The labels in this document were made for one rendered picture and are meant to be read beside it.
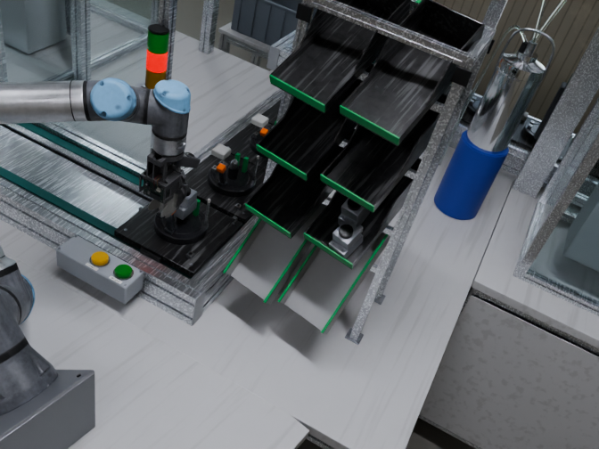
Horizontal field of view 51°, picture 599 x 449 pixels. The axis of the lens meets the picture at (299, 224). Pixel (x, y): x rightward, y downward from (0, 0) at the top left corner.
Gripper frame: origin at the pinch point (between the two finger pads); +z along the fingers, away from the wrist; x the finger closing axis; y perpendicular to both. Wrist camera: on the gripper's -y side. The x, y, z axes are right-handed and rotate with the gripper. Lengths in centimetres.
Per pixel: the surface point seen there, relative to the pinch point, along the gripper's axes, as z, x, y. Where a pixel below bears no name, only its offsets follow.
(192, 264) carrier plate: 10.0, 10.2, 2.3
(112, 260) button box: 11.0, -6.1, 12.5
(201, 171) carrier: 10.0, -9.4, -30.8
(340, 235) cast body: -18.6, 43.0, 1.5
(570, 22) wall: 28, 71, -360
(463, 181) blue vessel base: 6, 59, -80
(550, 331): 27, 102, -56
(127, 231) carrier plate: 10.0, -9.4, 3.0
